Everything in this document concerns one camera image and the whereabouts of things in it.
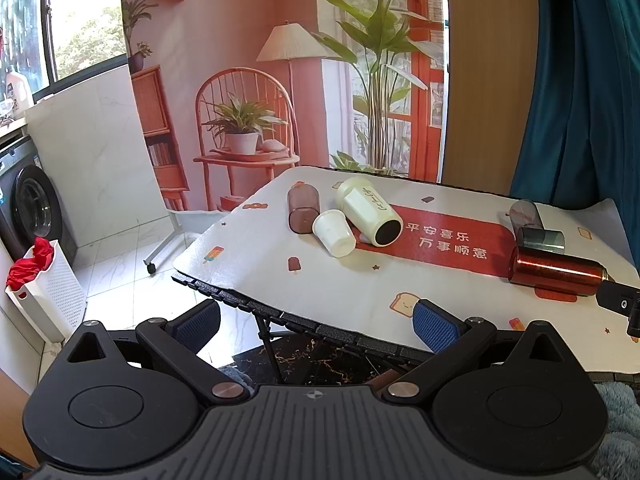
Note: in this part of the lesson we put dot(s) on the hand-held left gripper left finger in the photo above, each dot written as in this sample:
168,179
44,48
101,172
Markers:
199,322

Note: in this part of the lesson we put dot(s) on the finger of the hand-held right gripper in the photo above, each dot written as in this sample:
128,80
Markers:
618,301

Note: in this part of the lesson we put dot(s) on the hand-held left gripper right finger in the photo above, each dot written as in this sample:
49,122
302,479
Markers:
436,326

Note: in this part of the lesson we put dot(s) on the red metallic cup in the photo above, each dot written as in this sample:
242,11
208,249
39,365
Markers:
555,271

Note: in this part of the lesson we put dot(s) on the grey translucent cup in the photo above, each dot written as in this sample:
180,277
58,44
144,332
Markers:
526,214

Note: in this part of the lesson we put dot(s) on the cream cup with black inside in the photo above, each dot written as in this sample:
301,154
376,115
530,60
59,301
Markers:
369,215

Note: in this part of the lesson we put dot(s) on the small white cup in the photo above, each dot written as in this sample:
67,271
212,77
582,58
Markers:
334,233

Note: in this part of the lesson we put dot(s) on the brown translucent cup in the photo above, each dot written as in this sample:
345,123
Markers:
303,208

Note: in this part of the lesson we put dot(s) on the white wheeled stand leg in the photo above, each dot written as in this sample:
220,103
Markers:
167,242

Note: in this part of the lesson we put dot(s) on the black folding table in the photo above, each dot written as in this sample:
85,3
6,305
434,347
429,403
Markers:
320,331

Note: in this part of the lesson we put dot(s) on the fluffy blue rug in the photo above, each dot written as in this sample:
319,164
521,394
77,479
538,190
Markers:
623,425

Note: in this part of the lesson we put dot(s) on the folding table with printed cloth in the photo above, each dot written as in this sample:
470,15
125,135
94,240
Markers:
320,280

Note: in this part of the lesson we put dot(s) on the white perforated laundry basket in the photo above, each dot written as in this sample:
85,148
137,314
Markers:
55,295

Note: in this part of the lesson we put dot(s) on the red cloth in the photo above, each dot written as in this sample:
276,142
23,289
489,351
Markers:
31,262

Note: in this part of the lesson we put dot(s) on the white marble board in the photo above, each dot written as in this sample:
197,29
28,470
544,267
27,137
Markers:
95,160

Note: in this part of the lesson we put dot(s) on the grey washing machine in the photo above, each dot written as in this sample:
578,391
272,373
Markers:
35,200

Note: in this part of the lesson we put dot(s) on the teal curtain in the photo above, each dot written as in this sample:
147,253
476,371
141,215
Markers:
585,80

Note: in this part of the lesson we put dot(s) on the wooden panel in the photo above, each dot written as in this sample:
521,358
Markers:
487,70

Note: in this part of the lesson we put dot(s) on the printed room backdrop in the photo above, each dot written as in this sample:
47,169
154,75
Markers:
235,60

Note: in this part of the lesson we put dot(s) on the white plastic bottle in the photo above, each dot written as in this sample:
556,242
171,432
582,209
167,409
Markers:
18,91

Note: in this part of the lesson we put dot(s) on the window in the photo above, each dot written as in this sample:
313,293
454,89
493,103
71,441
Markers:
75,20

